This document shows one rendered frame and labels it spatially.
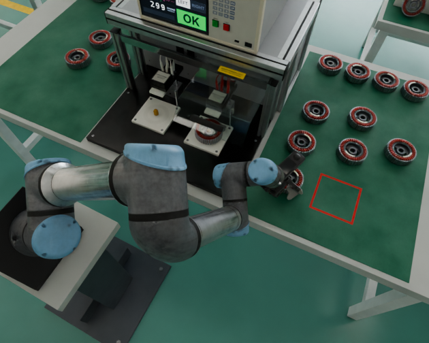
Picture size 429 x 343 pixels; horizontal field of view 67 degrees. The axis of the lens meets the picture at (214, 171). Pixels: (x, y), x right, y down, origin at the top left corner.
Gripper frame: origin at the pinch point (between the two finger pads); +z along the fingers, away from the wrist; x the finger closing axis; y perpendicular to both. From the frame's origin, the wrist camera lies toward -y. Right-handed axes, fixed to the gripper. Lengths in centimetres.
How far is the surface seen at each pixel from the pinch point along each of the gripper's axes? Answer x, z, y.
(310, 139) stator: -6.1, 8.0, -17.0
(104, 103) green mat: -78, -16, 29
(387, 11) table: -37, 65, -102
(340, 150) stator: 5.2, 11.0, -21.2
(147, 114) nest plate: -58, -13, 19
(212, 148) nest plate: -28.3, -8.5, 10.7
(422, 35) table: -14, 66, -100
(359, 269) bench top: 38.1, -1.4, 6.4
